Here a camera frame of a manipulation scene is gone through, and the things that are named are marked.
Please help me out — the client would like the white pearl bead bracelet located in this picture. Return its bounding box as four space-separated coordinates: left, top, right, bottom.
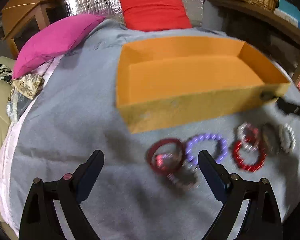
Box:
279 123 297 155

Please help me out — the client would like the bronze metal bangle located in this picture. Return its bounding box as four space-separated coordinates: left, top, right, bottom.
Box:
261 122 281 155

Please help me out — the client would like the red bead bracelet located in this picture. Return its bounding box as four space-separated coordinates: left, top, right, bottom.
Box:
231 139 268 172

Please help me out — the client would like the pink white bead bracelet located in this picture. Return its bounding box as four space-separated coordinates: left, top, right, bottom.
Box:
236 122 262 153

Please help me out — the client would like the purple bead bracelet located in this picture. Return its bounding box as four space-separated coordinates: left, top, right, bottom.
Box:
185 133 229 165

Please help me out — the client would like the black hair clip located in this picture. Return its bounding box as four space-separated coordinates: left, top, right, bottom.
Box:
167 163 198 190

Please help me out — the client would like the dark red bangle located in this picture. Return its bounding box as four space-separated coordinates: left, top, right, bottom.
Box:
146 138 186 176

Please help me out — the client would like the pink bed sheet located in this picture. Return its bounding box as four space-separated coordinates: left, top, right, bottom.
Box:
0 55 63 235

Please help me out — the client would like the wooden shelf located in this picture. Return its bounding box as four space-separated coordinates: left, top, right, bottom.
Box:
207 0 300 85

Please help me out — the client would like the grey blanket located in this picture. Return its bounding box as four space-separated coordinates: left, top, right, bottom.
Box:
8 20 300 239

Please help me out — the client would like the patterned gold fabric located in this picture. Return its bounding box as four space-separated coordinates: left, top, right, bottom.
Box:
12 74 45 100

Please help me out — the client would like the orange cardboard box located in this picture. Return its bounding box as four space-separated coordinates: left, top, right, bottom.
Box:
116 36 290 133

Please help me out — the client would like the magenta pillow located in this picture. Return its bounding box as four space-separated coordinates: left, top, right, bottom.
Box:
12 14 105 79

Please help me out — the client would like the red cushion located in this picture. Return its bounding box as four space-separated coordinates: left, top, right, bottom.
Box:
119 0 192 31

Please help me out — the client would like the wooden side table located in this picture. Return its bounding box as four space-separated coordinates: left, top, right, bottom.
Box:
1 0 65 59

